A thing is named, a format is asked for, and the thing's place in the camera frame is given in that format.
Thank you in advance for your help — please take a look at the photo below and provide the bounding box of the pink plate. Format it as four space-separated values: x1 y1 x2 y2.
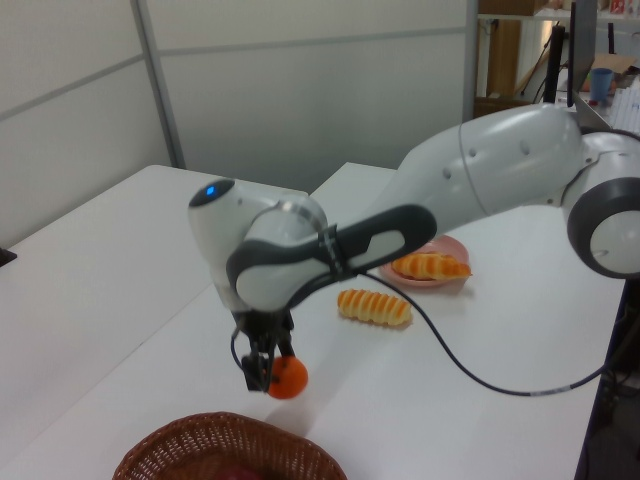
378 235 471 289

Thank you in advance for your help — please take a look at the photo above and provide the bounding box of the blue cup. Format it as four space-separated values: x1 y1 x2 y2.
591 68 614 105

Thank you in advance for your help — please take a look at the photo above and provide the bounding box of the brown woven basket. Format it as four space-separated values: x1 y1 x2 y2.
112 411 349 480

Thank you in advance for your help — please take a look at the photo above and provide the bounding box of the striped ridged bread loaf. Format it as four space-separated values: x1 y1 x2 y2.
337 288 414 329

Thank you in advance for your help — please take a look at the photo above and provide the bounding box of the braided golden bread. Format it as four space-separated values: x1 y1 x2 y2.
391 252 473 281

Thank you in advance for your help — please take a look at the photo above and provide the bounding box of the cardboard box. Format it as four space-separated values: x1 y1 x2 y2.
594 53 640 77

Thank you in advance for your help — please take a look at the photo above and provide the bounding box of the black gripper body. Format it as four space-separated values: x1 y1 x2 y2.
235 307 297 352

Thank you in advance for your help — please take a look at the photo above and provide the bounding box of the black monitor stand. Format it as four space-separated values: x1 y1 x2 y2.
542 24 569 105

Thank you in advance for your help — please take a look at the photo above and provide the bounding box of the black cable strap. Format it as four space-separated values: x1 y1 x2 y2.
316 223 362 280

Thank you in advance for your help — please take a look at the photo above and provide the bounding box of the dark monitor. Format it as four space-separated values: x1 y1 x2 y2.
569 0 599 109

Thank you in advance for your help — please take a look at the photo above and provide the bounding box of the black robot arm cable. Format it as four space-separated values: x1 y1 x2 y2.
230 269 622 400

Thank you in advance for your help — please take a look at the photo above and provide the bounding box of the orange tangerine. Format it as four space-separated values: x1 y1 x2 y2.
267 355 309 401

